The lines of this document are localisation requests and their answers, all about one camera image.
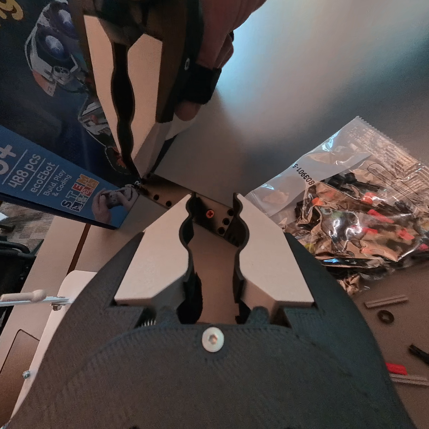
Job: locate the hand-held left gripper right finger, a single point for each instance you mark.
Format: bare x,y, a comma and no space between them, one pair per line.
274,268

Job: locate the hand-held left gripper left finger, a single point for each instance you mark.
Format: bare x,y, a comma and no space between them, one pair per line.
154,268

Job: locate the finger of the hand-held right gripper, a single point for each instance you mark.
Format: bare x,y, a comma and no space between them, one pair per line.
100,60
147,83

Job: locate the black battery box block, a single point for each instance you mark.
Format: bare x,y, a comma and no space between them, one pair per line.
214,211

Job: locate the black connector pin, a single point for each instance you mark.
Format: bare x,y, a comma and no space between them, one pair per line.
419,352

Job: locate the grey desk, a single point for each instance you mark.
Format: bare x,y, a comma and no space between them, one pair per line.
301,83

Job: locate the person's right hand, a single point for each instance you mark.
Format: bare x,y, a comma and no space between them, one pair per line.
218,33

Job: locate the white book stand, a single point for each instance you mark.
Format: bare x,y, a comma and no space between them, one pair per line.
67,285

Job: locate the blue toy kit box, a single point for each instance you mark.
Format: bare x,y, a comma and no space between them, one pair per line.
50,134

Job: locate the clear bag of building parts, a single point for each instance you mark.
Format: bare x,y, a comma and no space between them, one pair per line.
352,207

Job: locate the dark grey axle rod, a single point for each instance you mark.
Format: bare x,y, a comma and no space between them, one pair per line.
385,300

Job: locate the red axle rod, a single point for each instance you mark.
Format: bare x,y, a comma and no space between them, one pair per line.
396,368

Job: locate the light grey axle rod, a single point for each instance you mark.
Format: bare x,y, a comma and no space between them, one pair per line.
409,379

